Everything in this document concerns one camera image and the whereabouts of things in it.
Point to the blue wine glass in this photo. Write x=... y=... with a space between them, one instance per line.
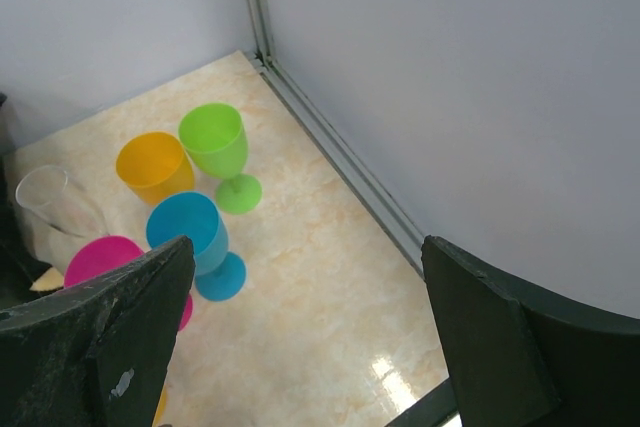
x=220 y=274

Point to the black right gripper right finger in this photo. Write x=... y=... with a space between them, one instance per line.
x=519 y=354

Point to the green wine glass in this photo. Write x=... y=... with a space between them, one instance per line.
x=215 y=139

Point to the black cream flower blanket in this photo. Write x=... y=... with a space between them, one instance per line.
x=23 y=277

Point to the orange yellow wine glass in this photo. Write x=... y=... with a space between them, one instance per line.
x=161 y=407

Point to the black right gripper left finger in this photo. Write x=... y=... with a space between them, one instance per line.
x=97 y=353

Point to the magenta wine glass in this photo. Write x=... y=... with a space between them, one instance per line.
x=100 y=256

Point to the clear wine glass back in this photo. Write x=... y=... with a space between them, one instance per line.
x=55 y=197

